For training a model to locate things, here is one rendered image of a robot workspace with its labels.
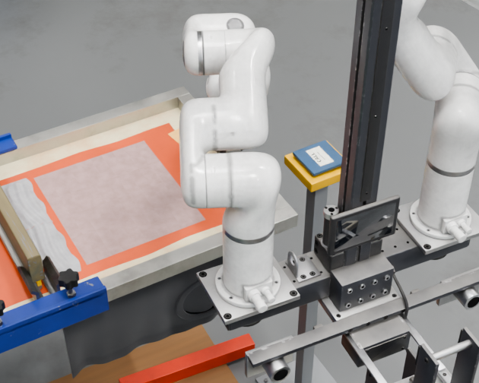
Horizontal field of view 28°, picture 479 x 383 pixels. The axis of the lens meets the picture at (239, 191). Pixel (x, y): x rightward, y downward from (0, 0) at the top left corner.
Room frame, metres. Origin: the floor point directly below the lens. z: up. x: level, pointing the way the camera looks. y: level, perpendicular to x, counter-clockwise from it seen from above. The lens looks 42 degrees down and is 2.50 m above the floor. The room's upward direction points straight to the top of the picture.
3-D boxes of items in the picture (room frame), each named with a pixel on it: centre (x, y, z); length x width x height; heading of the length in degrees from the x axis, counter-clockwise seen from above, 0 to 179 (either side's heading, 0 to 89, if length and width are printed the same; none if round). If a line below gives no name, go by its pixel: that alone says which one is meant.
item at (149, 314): (1.53, 0.21, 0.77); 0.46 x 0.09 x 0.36; 120
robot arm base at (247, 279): (1.24, -0.02, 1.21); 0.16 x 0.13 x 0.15; 25
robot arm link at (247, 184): (1.25, -0.01, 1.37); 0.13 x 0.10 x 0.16; 94
